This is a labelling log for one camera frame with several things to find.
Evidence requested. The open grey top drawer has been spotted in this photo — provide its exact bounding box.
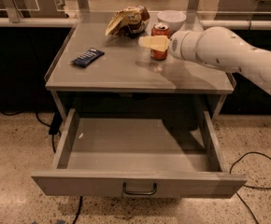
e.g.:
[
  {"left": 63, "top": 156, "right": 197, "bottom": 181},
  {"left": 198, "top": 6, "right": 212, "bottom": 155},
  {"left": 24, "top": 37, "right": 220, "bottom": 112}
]
[{"left": 32, "top": 110, "right": 247, "bottom": 198}]

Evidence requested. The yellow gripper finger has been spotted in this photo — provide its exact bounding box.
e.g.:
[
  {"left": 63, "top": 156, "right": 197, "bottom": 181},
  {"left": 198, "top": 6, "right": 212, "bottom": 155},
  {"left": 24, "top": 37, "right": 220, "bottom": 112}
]
[{"left": 138, "top": 35, "right": 169, "bottom": 52}]

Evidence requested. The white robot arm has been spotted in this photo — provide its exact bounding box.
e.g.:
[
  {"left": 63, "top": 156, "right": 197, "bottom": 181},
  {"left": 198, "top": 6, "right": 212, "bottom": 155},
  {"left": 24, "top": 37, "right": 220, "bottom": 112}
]
[{"left": 138, "top": 27, "right": 271, "bottom": 95}]

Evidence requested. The black cable right floor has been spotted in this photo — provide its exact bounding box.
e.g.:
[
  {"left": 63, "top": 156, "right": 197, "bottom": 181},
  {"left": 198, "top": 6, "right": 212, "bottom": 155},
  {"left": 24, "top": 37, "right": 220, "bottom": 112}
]
[{"left": 228, "top": 151, "right": 271, "bottom": 224}]

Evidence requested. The crumpled chip bag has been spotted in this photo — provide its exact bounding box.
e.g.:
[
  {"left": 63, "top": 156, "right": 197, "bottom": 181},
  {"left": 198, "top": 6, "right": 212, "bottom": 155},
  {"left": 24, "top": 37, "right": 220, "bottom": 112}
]
[{"left": 105, "top": 6, "right": 150, "bottom": 36}]

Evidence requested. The black cable left floor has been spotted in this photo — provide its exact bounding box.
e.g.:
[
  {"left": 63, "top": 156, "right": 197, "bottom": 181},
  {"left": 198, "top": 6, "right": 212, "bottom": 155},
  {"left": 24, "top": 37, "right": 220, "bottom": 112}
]
[{"left": 0, "top": 110, "right": 84, "bottom": 224}]

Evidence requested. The grey cabinet with drawers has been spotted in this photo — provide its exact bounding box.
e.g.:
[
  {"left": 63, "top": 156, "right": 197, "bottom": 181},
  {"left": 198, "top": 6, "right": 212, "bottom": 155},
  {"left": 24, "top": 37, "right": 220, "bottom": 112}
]
[{"left": 44, "top": 10, "right": 237, "bottom": 123}]

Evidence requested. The metal drawer handle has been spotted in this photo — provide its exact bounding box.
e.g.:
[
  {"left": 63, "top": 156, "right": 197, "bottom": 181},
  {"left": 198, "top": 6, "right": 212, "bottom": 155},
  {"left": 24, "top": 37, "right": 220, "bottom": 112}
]
[{"left": 122, "top": 182, "right": 157, "bottom": 196}]

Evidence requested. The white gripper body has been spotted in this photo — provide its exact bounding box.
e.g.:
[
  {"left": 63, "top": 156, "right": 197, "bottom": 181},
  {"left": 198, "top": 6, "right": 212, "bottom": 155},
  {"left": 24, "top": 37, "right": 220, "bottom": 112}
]
[{"left": 168, "top": 30, "right": 202, "bottom": 61}]

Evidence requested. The black power adapter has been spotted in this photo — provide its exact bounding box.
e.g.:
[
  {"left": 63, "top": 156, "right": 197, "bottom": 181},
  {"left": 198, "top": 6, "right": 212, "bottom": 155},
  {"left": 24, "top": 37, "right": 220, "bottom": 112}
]
[{"left": 49, "top": 112, "right": 63, "bottom": 135}]

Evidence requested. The white horizontal rail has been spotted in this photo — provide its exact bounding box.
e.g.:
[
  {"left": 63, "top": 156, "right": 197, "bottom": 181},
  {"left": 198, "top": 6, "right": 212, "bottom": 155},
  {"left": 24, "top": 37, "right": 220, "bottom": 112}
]
[{"left": 0, "top": 17, "right": 271, "bottom": 31}]

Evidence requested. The red coke can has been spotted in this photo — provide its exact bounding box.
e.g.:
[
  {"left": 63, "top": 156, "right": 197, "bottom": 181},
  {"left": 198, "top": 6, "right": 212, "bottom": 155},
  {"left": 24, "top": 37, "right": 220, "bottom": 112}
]
[{"left": 150, "top": 22, "right": 170, "bottom": 61}]

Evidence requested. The dark blue snack bar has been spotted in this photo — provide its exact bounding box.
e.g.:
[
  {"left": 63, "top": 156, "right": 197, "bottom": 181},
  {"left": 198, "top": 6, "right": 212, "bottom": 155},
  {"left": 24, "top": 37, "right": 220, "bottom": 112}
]
[{"left": 72, "top": 48, "right": 105, "bottom": 68}]

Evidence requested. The black cable floor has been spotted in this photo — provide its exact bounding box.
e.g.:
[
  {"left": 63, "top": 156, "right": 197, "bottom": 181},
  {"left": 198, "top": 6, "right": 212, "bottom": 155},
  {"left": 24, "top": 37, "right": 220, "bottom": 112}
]
[
  {"left": 0, "top": 110, "right": 84, "bottom": 224},
  {"left": 228, "top": 151, "right": 271, "bottom": 224}
]

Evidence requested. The white bowl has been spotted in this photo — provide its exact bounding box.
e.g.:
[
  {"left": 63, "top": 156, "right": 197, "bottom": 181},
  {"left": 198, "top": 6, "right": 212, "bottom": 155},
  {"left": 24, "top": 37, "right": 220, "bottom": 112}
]
[{"left": 157, "top": 10, "right": 186, "bottom": 34}]

